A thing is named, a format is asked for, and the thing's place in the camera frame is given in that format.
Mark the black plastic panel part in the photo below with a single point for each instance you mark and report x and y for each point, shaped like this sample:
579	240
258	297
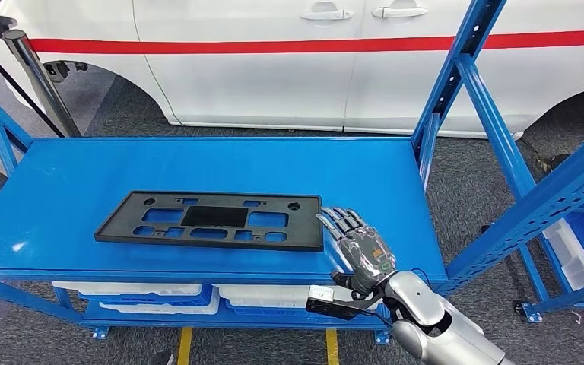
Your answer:
120	226

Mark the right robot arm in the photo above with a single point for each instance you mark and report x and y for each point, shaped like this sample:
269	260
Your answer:
438	322

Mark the blue metal shelf rack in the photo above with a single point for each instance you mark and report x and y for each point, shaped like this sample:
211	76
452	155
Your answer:
70	201

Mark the blue wheeled shelf rack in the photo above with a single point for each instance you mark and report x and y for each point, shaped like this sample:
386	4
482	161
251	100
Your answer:
534	274

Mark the white car red stripe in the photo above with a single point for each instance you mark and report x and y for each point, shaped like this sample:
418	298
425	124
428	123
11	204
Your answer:
272	85

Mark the wide white plastic bin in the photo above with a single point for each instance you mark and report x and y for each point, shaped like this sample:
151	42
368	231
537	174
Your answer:
262	292
262	304

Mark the wide blue plastic bin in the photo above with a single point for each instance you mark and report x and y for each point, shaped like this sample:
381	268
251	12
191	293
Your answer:
272	313

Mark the yellow floor tape square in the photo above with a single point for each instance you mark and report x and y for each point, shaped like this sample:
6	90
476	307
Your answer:
184	347

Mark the white plastic storage bin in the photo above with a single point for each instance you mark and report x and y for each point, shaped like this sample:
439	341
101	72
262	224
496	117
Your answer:
569	262

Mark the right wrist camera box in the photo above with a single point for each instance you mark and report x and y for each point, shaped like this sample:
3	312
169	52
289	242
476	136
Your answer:
321	293

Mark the black right wrist camera bracket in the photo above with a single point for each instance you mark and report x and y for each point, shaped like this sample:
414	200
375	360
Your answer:
332	308

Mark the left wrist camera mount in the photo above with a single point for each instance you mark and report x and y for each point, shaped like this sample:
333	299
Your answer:
162	358

